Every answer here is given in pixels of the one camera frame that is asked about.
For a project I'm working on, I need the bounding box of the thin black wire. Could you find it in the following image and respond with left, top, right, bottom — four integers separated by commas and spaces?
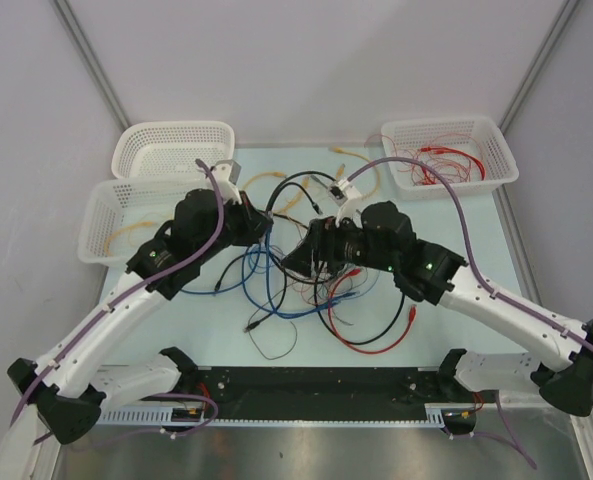
248, 279, 357, 361

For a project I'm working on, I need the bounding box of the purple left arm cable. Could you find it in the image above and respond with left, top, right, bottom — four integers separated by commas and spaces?
8, 159, 227, 446

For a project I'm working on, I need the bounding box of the thin orange wire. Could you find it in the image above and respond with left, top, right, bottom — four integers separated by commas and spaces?
385, 127, 477, 184

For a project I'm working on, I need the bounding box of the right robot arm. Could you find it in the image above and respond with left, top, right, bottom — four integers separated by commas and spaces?
282, 201, 593, 417

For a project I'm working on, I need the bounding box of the yellow ethernet cable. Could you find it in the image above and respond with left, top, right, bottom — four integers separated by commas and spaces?
329, 144, 381, 197
240, 171, 312, 211
103, 219, 157, 257

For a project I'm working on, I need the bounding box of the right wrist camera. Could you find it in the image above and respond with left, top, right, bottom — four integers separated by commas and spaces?
327, 178, 363, 226

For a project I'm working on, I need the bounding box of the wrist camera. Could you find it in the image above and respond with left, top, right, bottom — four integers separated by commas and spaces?
327, 178, 363, 226
199, 160, 242, 204

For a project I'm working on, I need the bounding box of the white basket back left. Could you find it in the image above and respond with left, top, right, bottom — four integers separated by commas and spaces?
111, 121, 235, 179

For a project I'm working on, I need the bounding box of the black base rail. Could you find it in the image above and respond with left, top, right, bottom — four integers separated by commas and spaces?
160, 347, 494, 423

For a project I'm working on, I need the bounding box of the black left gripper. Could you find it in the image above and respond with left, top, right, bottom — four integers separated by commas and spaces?
196, 191, 272, 263

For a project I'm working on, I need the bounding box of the thin red wire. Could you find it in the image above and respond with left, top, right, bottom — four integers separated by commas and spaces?
364, 124, 487, 187

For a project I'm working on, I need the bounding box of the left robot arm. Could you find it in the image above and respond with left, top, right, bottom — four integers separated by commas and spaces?
0, 187, 272, 479

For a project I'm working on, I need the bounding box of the translucent basket front left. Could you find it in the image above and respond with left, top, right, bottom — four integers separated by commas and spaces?
77, 174, 205, 268

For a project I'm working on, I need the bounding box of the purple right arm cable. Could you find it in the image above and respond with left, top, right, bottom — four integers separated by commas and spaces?
348, 157, 593, 416

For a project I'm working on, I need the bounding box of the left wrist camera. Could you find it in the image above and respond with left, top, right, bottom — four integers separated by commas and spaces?
199, 160, 242, 204

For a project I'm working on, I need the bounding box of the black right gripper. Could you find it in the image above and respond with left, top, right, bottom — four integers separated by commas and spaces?
280, 212, 396, 280

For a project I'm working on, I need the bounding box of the thick black cable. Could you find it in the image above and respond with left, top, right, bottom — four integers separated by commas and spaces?
265, 172, 405, 347

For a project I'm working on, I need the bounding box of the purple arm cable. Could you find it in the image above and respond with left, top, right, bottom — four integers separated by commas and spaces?
348, 157, 593, 416
8, 159, 227, 446

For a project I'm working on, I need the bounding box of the black ethernet cable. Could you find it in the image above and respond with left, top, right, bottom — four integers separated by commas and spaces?
214, 182, 325, 334

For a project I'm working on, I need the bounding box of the red ethernet cable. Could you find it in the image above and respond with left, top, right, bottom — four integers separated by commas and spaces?
420, 143, 487, 186
325, 267, 420, 355

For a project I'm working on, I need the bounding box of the white basket right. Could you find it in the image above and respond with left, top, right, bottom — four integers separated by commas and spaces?
380, 115, 519, 200

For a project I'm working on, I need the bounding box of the white basket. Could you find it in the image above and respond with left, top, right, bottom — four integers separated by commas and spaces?
111, 121, 235, 179
380, 115, 519, 200

